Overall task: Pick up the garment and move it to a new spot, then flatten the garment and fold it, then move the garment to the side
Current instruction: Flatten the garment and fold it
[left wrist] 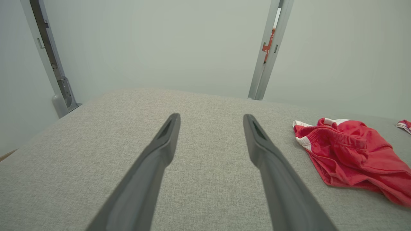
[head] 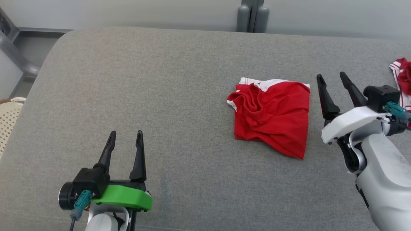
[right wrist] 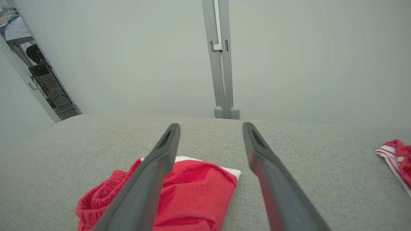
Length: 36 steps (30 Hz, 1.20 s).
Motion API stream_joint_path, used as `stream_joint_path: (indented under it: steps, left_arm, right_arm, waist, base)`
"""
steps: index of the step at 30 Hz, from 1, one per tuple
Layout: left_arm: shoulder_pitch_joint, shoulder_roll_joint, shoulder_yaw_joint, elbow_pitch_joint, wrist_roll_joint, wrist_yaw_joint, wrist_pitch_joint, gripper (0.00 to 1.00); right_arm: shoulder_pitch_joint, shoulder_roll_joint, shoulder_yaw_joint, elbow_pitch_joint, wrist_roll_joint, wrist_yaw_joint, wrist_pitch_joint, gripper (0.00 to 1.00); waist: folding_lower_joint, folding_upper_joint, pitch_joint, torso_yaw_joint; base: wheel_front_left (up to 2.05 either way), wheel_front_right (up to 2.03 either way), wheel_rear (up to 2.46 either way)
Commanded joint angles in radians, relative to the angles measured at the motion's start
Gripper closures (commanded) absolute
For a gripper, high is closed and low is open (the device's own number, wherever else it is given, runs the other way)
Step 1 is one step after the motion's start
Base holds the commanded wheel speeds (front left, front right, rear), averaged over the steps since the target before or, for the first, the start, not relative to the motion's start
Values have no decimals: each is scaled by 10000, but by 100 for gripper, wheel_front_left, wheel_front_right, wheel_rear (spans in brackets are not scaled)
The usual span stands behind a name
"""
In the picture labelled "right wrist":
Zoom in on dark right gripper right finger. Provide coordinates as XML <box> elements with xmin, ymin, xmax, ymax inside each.
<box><xmin>242</xmin><ymin>122</ymin><xmax>331</xmax><ymax>231</ymax></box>

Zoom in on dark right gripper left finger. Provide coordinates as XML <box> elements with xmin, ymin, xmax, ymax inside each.
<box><xmin>93</xmin><ymin>124</ymin><xmax>181</xmax><ymax>231</ymax></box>

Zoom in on red basketball shorts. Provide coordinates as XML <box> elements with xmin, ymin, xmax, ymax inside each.
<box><xmin>75</xmin><ymin>156</ymin><xmax>241</xmax><ymax>231</ymax></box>

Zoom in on red basketball jersey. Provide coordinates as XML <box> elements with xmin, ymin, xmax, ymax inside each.
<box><xmin>375</xmin><ymin>139</ymin><xmax>411</xmax><ymax>198</ymax></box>

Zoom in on black computer tower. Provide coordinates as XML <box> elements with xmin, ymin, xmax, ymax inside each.
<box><xmin>28</xmin><ymin>63</ymin><xmax>73</xmax><ymax>109</ymax></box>

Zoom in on black office chair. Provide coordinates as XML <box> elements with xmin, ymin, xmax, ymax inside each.
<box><xmin>26</xmin><ymin>44</ymin><xmax>46</xmax><ymax>64</ymax></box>

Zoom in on white desk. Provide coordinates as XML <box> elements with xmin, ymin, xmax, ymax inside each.
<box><xmin>0</xmin><ymin>13</ymin><xmax>34</xmax><ymax>45</ymax></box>

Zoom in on grey partition post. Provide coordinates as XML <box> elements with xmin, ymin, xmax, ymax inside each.
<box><xmin>202</xmin><ymin>0</ymin><xmax>240</xmax><ymax>120</ymax></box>
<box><xmin>0</xmin><ymin>35</ymin><xmax>61</xmax><ymax>124</ymax></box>

